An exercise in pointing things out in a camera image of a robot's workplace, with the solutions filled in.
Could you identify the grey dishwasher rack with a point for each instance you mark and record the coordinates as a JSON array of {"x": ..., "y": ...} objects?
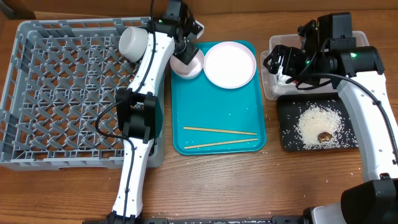
[{"x": 62, "y": 76}]

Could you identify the grey bowl with rice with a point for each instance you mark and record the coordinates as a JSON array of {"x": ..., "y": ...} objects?
[{"x": 133, "y": 43}]

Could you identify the pink bowl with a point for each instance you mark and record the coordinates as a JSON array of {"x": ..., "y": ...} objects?
[{"x": 189, "y": 71}]

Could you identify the teal serving tray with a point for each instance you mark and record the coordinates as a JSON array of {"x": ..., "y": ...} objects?
[{"x": 199, "y": 103}]

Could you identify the white rice pile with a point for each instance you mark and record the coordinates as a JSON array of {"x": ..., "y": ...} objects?
[{"x": 302, "y": 130}]

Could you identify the brown food lump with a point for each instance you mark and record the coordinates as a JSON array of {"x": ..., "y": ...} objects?
[{"x": 324, "y": 137}]

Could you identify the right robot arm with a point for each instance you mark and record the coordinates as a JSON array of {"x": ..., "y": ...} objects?
[{"x": 329, "y": 55}]

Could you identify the wooden chopstick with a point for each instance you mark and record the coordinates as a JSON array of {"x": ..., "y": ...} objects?
[
  {"x": 220, "y": 143},
  {"x": 219, "y": 131}
]

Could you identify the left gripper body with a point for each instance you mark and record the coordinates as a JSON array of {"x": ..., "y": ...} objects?
[{"x": 186, "y": 50}]

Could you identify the white napkin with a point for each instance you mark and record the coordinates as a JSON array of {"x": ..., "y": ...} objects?
[{"x": 281, "y": 87}]

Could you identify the black waste tray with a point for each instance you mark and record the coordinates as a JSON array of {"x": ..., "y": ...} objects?
[{"x": 290, "y": 104}]

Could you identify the clear plastic bin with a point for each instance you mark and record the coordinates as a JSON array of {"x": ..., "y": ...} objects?
[{"x": 268, "y": 79}]

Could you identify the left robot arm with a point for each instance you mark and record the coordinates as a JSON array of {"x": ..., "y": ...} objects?
[{"x": 139, "y": 112}]

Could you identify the pink round plate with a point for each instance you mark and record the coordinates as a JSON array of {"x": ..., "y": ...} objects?
[{"x": 229, "y": 65}]

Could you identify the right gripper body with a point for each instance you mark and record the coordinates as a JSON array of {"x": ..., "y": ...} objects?
[{"x": 278, "y": 61}]

